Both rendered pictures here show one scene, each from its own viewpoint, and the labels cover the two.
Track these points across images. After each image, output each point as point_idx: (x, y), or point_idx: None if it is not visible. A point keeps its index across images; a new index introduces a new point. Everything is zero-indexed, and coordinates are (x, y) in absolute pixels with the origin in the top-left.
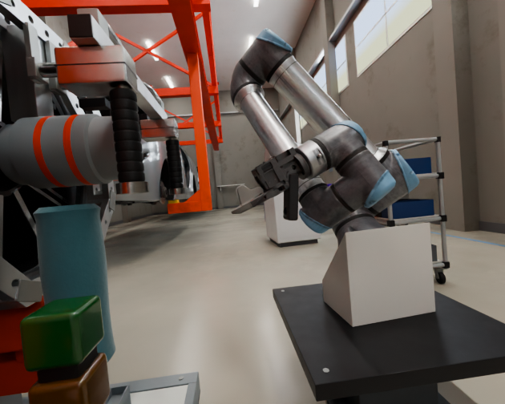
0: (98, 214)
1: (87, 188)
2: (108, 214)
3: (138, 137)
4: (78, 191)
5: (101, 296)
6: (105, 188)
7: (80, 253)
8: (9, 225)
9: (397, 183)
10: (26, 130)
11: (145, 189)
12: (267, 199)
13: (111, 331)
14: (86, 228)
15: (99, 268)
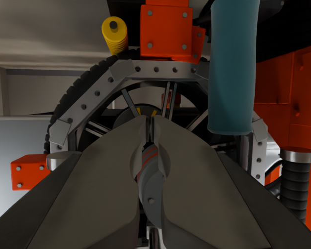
0: (235, 125)
1: (75, 144)
2: (73, 115)
3: (305, 203)
4: (75, 140)
5: (249, 53)
6: (69, 146)
7: (254, 96)
8: (102, 109)
9: None
10: None
11: None
12: (309, 235)
13: (242, 15)
14: (250, 115)
15: (248, 78)
